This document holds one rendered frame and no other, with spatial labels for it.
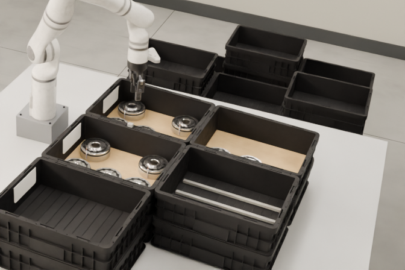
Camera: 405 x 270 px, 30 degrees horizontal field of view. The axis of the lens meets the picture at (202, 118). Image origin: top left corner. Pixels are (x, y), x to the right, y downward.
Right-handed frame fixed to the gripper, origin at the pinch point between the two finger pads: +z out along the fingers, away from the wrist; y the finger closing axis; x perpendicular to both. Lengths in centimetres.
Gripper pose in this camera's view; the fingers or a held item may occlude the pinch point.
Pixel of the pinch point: (135, 93)
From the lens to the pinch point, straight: 281.7
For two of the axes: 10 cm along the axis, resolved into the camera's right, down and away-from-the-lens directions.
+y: 3.3, 5.2, -7.9
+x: 9.4, -1.0, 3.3
